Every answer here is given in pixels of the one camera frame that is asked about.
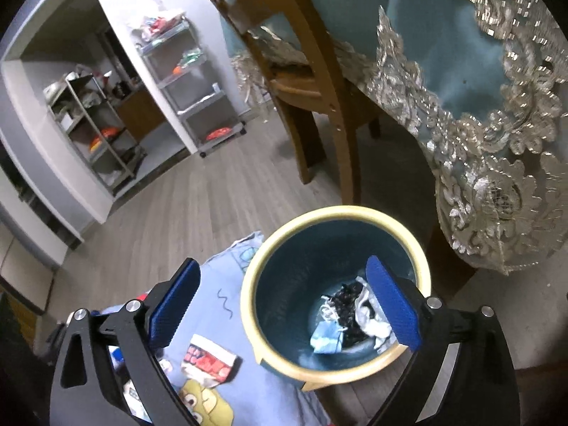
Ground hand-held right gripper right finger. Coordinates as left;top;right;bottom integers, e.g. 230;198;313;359
365;255;521;426

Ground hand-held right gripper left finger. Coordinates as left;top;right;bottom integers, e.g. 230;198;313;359
50;257;201;426

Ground blue bin with yellow rim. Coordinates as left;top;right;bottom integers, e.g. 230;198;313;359
240;205;432;392

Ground crumpled white tissue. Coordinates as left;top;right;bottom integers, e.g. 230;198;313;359
355;277;398;355

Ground black crumbly scraps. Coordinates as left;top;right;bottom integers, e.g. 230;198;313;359
331;282;370;347

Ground blue cartoon printed blanket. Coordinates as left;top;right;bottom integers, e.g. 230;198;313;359
106;231;331;426

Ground red and white wrapper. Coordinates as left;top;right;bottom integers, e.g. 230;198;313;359
180;335;242;383

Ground small blue packet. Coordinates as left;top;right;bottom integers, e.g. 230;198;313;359
311;322;345;355

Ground orange bag on rack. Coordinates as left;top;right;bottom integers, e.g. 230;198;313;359
89;126;123;152

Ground wheeled metal shelf cart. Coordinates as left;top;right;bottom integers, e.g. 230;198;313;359
131;6;247;159

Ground metal kitchen shelf rack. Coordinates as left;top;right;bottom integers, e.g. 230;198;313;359
44;71;147;196

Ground wooden chair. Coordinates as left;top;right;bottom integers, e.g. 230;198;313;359
193;0;383;207

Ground teal tablecloth with lace trim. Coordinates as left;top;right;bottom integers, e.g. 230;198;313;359
222;0;568;276

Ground pile of snack bags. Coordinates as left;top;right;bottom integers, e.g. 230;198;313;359
132;8;185;40

